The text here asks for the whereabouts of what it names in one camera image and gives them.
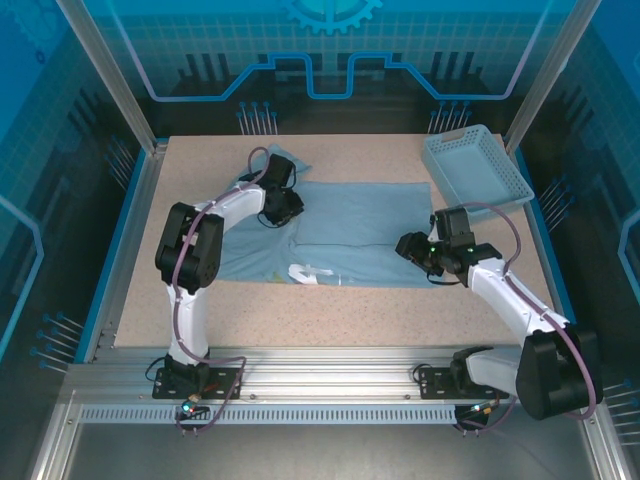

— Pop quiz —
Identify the light blue printed t-shirt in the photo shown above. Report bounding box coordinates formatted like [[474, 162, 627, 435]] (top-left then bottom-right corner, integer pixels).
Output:
[[219, 143, 435, 290]]

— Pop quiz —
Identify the light blue plastic basket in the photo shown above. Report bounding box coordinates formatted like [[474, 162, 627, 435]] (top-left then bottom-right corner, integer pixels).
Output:
[[422, 123, 535, 221]]

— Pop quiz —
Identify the blue grid print side panel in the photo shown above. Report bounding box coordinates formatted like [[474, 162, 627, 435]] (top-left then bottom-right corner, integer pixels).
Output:
[[504, 0, 640, 431], [0, 0, 154, 401]]

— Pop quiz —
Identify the blue gear print backdrop panel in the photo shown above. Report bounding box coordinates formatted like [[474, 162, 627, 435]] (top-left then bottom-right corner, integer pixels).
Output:
[[62, 0, 584, 139]]

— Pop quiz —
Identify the metal lower tray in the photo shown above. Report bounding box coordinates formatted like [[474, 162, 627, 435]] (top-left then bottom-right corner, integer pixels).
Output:
[[29, 419, 621, 480]]

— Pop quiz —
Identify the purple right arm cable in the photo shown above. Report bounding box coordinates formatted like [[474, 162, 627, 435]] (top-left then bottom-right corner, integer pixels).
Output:
[[434, 199, 604, 436]]

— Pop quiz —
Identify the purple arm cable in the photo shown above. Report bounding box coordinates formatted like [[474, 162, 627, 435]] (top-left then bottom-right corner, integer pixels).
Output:
[[434, 199, 604, 436], [169, 146, 274, 436]]

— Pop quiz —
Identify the table side rail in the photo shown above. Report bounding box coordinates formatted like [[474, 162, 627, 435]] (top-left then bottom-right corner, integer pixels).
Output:
[[508, 147, 576, 326], [74, 144, 169, 364]]

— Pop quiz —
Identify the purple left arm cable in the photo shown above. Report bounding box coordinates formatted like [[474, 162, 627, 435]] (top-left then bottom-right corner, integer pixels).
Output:
[[169, 146, 274, 436]]

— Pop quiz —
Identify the aluminium front rail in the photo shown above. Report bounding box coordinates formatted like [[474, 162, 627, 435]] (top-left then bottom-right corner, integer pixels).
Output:
[[64, 343, 606, 401]]

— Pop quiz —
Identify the slotted grey cable duct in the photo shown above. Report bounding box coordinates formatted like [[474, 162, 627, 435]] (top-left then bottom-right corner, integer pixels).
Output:
[[77, 403, 459, 426]]

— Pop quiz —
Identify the aluminium frame post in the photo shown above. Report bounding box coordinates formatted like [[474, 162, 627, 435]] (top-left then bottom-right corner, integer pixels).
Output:
[[53, 0, 170, 155], [503, 0, 604, 151]]

